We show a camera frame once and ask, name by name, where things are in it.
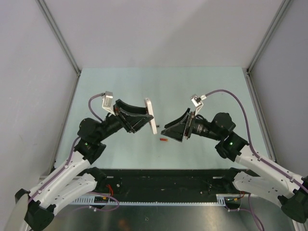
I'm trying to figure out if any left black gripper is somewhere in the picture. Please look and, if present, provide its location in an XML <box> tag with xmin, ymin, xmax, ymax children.
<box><xmin>96</xmin><ymin>99</ymin><xmax>153</xmax><ymax>141</ymax></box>

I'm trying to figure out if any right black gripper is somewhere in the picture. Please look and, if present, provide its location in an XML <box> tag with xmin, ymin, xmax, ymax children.
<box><xmin>161</xmin><ymin>108</ymin><xmax>222</xmax><ymax>142</ymax></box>

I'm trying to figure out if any red white remote control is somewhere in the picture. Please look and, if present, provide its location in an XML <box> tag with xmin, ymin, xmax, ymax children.
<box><xmin>144</xmin><ymin>98</ymin><xmax>157</xmax><ymax>135</ymax></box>

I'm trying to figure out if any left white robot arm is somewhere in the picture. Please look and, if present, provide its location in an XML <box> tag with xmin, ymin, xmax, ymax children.
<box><xmin>15</xmin><ymin>98</ymin><xmax>157</xmax><ymax>231</ymax></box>

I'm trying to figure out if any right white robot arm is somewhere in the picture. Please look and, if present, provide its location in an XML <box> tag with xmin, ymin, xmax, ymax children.
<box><xmin>161</xmin><ymin>110</ymin><xmax>308</xmax><ymax>223</ymax></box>

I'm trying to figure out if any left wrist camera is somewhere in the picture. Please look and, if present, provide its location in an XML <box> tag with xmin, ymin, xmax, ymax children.
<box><xmin>102</xmin><ymin>91</ymin><xmax>115</xmax><ymax>115</ymax></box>

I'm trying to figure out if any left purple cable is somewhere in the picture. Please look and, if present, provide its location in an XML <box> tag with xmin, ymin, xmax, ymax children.
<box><xmin>24</xmin><ymin>94</ymin><xmax>121</xmax><ymax>231</ymax></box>

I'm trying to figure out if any purple cable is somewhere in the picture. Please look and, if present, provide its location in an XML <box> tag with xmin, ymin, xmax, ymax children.
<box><xmin>24</xmin><ymin>94</ymin><xmax>121</xmax><ymax>231</ymax></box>
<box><xmin>203</xmin><ymin>89</ymin><xmax>308</xmax><ymax>231</ymax></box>

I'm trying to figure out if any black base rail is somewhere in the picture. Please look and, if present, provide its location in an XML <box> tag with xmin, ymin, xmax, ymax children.
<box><xmin>95</xmin><ymin>168</ymin><xmax>248</xmax><ymax>202</ymax></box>

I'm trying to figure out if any slotted cable duct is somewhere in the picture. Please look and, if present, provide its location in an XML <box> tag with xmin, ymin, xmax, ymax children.
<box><xmin>70</xmin><ymin>195</ymin><xmax>240</xmax><ymax>206</ymax></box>

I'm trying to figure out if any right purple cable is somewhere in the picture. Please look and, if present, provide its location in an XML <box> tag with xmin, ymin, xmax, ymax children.
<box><xmin>203</xmin><ymin>89</ymin><xmax>308</xmax><ymax>231</ymax></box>

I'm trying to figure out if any left aluminium frame post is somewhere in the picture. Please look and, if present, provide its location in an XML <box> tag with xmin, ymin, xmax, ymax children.
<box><xmin>35</xmin><ymin>0</ymin><xmax>81</xmax><ymax>76</ymax></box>

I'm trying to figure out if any aluminium frame post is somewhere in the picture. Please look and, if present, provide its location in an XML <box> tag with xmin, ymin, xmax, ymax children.
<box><xmin>35</xmin><ymin>0</ymin><xmax>81</xmax><ymax>76</ymax></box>
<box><xmin>246</xmin><ymin>0</ymin><xmax>294</xmax><ymax>75</ymax></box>

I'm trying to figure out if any right aluminium frame post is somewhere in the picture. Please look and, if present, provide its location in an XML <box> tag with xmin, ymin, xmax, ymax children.
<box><xmin>246</xmin><ymin>0</ymin><xmax>294</xmax><ymax>75</ymax></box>

